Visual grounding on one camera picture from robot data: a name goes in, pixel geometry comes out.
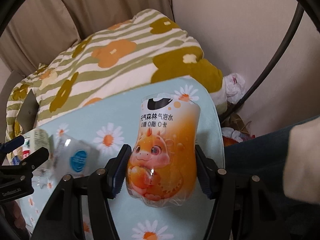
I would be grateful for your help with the grey cardboard piece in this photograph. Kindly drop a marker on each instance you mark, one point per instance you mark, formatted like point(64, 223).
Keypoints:
point(28, 112)

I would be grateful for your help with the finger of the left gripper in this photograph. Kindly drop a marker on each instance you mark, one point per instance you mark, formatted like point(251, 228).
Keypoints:
point(13, 144)
point(35, 160)

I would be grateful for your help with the left hand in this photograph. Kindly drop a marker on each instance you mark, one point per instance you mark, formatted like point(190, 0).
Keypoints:
point(16, 213)

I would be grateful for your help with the striped floral quilt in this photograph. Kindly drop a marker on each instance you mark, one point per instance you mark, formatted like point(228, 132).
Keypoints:
point(148, 48)

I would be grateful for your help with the dark blue trouser leg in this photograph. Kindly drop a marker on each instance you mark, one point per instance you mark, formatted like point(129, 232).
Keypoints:
point(263, 156)

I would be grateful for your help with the red and white bag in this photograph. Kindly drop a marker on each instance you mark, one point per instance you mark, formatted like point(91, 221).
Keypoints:
point(231, 136)

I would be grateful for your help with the white blue-label plastic cup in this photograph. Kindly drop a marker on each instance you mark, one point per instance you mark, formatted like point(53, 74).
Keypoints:
point(74, 157)

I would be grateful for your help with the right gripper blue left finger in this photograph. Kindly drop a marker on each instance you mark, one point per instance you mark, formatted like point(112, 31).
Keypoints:
point(116, 171)

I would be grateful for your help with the orange dragon plastic cup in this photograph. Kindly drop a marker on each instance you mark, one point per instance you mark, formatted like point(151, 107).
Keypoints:
point(162, 169)

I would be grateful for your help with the black curved metal tube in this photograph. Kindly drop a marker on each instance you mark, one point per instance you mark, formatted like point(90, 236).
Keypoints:
point(296, 20)

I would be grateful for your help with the light blue daisy tablecloth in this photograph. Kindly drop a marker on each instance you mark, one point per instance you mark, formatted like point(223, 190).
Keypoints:
point(109, 124)

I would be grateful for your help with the beige curtain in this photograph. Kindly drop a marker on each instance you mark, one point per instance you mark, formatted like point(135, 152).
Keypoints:
point(40, 29)

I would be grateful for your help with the red-label clear bottle cup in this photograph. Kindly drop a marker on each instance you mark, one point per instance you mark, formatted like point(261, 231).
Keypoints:
point(19, 154)

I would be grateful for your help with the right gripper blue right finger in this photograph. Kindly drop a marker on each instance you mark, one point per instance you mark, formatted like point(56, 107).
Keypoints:
point(207, 173)

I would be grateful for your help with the cream green-label bottle cup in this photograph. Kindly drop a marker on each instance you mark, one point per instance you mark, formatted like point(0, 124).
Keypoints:
point(36, 139)

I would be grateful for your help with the white plastic bag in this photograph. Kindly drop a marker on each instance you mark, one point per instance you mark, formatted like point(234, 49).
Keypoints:
point(235, 87)

